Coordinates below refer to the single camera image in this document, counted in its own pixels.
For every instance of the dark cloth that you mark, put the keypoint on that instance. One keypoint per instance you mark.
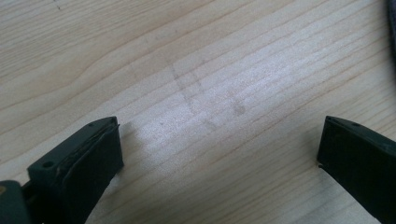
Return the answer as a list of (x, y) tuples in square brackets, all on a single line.
[(392, 25)]

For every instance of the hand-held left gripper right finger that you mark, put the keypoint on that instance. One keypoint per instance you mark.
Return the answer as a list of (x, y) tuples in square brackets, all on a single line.
[(361, 161)]

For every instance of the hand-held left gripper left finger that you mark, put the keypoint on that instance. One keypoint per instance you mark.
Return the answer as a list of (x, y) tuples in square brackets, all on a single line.
[(79, 168)]

